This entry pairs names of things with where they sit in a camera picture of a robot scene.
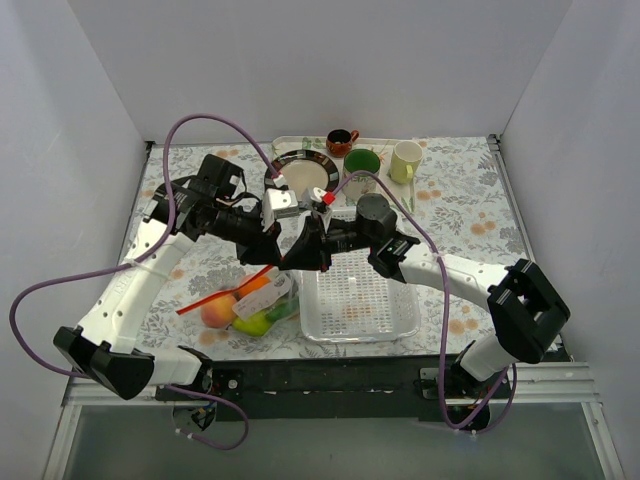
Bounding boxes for clear zip top bag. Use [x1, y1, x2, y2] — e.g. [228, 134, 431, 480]
[176, 266, 299, 337]

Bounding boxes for white plastic basket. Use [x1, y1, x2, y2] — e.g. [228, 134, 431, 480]
[297, 208, 422, 344]

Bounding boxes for green fake pear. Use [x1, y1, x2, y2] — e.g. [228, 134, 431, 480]
[232, 312, 273, 337]

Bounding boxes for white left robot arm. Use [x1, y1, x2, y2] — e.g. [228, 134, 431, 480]
[53, 154, 281, 400]

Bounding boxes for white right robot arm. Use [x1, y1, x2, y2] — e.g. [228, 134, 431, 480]
[281, 194, 570, 398]

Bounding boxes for floral mug green inside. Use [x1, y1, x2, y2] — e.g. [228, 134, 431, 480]
[342, 149, 381, 202]

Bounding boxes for pale yellow mug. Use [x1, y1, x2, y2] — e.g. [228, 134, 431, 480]
[389, 140, 424, 184]

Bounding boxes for dark rimmed beige plate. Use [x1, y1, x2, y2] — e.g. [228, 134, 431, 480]
[272, 149, 340, 200]

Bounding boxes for floral tablecloth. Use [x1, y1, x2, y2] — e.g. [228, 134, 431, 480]
[126, 137, 529, 360]

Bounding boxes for floral serving tray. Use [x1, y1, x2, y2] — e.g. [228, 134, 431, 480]
[269, 136, 415, 213]

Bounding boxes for small brown cup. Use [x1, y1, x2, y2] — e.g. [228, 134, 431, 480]
[326, 129, 360, 157]

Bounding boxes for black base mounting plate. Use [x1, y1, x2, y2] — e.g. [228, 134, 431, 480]
[154, 357, 519, 424]

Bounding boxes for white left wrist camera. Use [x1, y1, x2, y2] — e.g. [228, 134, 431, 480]
[262, 188, 299, 230]

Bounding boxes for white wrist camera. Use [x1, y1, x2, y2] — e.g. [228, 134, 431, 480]
[300, 187, 328, 213]
[262, 188, 299, 230]

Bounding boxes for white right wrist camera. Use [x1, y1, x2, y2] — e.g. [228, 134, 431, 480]
[300, 187, 328, 213]

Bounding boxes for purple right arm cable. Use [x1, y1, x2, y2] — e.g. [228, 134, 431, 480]
[332, 170, 516, 432]

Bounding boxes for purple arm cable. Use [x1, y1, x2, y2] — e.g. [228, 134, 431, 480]
[9, 113, 286, 451]
[332, 170, 516, 432]

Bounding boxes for aluminium frame rail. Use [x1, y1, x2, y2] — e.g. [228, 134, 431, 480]
[62, 362, 599, 406]

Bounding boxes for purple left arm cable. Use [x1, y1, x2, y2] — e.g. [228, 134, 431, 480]
[9, 113, 286, 451]

